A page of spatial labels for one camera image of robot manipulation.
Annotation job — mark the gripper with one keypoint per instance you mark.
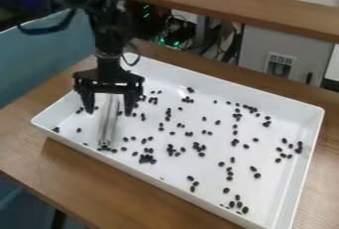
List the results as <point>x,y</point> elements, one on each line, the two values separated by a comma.
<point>108,75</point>

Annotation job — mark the silver bar tool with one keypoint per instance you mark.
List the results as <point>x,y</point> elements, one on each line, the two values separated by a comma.
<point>108,120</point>

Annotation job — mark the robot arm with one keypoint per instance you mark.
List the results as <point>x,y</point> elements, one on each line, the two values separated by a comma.
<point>106,15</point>

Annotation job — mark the pile of black bits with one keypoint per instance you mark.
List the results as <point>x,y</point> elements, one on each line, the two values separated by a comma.
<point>194,137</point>

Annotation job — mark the white tray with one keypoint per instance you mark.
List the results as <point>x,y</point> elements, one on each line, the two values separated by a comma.
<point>194,147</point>

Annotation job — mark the wooden shelf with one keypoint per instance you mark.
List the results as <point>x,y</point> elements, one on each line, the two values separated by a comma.
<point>247,5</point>

